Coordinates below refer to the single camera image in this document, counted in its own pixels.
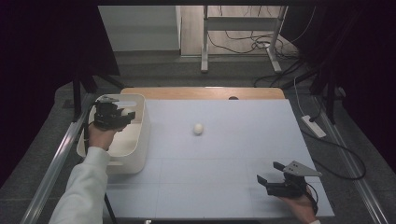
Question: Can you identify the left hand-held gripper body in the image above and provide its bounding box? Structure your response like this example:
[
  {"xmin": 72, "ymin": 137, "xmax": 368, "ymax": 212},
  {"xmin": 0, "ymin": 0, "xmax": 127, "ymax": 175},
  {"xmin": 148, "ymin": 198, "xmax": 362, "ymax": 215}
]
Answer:
[{"xmin": 92, "ymin": 95, "xmax": 126, "ymax": 132}]

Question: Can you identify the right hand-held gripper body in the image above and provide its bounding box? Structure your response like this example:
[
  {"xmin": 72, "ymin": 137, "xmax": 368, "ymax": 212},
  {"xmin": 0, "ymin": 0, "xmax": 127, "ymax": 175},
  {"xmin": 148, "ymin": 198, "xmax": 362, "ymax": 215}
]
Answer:
[{"xmin": 266, "ymin": 160, "xmax": 323, "ymax": 199}]

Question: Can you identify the white plastic bin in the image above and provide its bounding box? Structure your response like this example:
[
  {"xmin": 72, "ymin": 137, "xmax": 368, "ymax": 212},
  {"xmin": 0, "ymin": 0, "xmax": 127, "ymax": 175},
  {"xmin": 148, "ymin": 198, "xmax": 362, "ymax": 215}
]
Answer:
[{"xmin": 76, "ymin": 93, "xmax": 152, "ymax": 175}]

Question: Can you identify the person's left hand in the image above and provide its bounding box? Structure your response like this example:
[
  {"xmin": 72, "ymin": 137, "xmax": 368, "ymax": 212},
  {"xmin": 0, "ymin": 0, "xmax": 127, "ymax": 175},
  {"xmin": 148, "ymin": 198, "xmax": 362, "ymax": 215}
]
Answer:
[{"xmin": 87, "ymin": 121, "xmax": 121, "ymax": 152}]

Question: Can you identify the person's right hand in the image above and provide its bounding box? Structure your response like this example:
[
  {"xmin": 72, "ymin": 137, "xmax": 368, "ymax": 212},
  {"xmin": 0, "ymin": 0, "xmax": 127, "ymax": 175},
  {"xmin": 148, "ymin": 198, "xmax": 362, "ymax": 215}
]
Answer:
[{"xmin": 279, "ymin": 186, "xmax": 318, "ymax": 224}]

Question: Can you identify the black metal stand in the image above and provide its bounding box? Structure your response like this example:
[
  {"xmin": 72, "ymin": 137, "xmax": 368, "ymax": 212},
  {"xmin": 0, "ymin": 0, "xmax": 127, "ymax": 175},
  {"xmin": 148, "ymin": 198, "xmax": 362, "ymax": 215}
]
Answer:
[
  {"xmin": 71, "ymin": 66, "xmax": 126, "ymax": 123},
  {"xmin": 281, "ymin": 66, "xmax": 340, "ymax": 125}
]

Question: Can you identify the white foam board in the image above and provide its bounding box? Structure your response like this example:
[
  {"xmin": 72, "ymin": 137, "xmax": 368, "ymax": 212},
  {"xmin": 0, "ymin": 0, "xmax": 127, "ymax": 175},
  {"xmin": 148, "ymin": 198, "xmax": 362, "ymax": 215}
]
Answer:
[{"xmin": 104, "ymin": 98, "xmax": 335, "ymax": 219}]

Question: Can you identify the white power strip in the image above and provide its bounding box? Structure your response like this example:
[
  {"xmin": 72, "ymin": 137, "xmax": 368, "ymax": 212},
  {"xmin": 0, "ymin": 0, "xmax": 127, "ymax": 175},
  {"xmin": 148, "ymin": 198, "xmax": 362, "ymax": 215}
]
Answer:
[{"xmin": 300, "ymin": 115, "xmax": 328, "ymax": 139}]

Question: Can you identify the white cabinet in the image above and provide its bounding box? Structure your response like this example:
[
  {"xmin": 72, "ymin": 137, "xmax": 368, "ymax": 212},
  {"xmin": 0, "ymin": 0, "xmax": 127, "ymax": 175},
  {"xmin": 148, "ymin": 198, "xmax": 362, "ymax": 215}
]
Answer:
[{"xmin": 98, "ymin": 5, "xmax": 182, "ymax": 52}]

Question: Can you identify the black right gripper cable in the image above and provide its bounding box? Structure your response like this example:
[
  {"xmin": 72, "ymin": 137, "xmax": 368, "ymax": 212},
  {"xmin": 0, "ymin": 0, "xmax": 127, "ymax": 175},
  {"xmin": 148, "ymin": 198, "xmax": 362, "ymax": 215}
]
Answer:
[{"xmin": 304, "ymin": 182, "xmax": 319, "ymax": 216}]

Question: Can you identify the metal floor rail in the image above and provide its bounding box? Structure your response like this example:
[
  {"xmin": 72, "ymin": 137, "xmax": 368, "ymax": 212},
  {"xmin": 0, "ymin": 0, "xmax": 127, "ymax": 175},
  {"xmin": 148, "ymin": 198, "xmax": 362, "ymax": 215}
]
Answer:
[
  {"xmin": 312, "ymin": 95, "xmax": 390, "ymax": 224},
  {"xmin": 20, "ymin": 92, "xmax": 96, "ymax": 224}
]

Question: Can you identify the black power strip cable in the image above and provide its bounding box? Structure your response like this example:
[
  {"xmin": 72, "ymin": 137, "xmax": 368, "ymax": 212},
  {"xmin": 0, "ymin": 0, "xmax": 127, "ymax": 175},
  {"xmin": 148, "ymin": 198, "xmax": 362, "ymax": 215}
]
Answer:
[{"xmin": 300, "ymin": 129, "xmax": 367, "ymax": 181}]

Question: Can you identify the tangle of floor cables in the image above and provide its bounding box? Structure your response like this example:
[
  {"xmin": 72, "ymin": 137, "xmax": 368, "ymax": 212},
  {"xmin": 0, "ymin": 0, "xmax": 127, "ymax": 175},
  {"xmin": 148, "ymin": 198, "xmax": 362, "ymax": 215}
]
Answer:
[{"xmin": 206, "ymin": 5, "xmax": 317, "ymax": 89}]

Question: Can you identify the white metal desk frame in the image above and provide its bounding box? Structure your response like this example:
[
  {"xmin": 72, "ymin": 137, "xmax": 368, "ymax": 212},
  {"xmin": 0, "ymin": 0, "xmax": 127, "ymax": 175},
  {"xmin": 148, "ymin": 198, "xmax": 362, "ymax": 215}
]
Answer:
[{"xmin": 200, "ymin": 5, "xmax": 290, "ymax": 75}]

